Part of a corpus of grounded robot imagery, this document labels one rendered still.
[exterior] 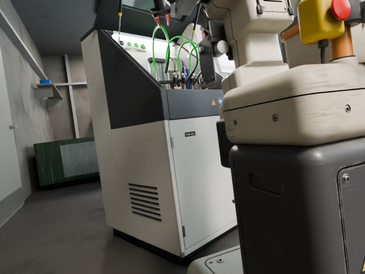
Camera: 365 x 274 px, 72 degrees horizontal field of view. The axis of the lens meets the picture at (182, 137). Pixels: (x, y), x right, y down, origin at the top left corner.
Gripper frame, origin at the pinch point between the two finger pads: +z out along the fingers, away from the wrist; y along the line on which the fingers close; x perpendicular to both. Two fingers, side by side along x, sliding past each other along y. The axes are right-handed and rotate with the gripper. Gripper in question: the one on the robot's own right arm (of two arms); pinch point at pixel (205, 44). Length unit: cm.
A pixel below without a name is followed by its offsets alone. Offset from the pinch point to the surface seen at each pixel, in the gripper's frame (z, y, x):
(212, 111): 30.7, -24.4, -2.8
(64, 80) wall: 412, 612, 31
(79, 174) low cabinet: 310, 165, 53
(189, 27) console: 13, 58, -22
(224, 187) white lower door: 65, -58, -5
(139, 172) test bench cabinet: 65, -34, 42
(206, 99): 24.6, -20.1, 1.7
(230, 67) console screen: 34, 33, -56
